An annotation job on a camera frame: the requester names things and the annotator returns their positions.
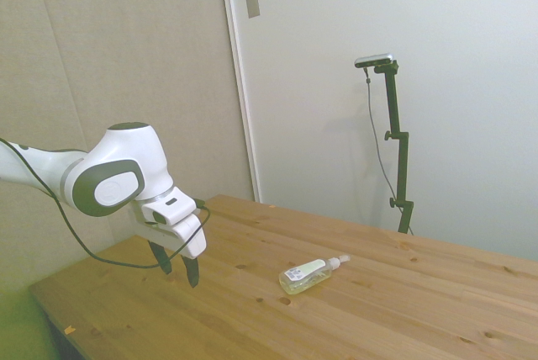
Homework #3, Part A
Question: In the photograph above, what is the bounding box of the grey camera cable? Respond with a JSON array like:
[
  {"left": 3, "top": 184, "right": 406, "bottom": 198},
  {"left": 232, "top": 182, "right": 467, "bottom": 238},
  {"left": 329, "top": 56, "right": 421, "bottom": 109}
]
[{"left": 363, "top": 66, "right": 399, "bottom": 198}]

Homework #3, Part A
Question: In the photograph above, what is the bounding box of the clear sanitizer bottle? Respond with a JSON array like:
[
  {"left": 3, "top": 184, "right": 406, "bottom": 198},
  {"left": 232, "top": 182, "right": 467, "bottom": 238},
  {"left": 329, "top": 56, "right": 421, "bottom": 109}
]
[{"left": 277, "top": 253, "right": 352, "bottom": 296}]

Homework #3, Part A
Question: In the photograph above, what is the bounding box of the white door frame trim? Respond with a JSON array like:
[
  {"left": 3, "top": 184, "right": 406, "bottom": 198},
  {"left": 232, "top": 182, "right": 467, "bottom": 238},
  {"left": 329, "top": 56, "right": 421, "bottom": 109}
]
[{"left": 217, "top": 0, "right": 262, "bottom": 204}]

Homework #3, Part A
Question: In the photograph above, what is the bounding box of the silver exterior camera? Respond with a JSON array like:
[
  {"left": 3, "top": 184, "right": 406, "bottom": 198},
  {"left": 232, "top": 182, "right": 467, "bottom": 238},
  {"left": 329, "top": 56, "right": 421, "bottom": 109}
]
[{"left": 354, "top": 53, "right": 396, "bottom": 69}]

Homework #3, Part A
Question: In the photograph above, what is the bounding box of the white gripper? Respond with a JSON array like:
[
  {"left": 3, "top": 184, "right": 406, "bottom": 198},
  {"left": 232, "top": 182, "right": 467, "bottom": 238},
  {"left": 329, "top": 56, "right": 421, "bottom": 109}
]
[{"left": 133, "top": 199, "right": 208, "bottom": 289}]

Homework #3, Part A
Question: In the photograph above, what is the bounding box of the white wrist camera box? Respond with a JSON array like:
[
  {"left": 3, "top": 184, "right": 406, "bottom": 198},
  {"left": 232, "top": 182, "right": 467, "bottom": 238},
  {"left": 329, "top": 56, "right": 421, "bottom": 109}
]
[{"left": 141, "top": 188, "right": 199, "bottom": 227}]

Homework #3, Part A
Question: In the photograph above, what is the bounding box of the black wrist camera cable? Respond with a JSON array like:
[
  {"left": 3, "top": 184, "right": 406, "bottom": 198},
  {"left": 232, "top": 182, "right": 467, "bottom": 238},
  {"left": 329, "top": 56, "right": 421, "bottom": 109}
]
[{"left": 0, "top": 136, "right": 213, "bottom": 270}]

